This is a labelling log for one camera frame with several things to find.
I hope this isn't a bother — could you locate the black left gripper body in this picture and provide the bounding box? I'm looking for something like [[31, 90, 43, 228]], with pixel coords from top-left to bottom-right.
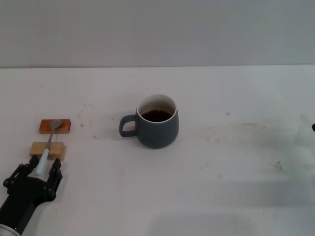
[[0, 176, 50, 236]]

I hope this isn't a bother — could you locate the light blue handled metal spoon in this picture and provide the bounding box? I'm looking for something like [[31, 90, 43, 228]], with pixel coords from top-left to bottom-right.
[[36, 119, 63, 176]]

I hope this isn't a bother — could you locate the dark grey ceramic mug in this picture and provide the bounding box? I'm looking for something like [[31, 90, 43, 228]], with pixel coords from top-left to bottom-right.
[[119, 93, 180, 149]]

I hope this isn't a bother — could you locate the light tan wooden block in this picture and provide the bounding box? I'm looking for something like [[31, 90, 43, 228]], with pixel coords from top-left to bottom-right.
[[29, 142, 67, 162]]

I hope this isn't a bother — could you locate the reddish brown wooden block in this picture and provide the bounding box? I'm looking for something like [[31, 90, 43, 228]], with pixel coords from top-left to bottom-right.
[[39, 118, 72, 135]]

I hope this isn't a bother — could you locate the dark coffee liquid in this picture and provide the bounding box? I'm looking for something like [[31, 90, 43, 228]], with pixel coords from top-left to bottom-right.
[[140, 109, 174, 123]]

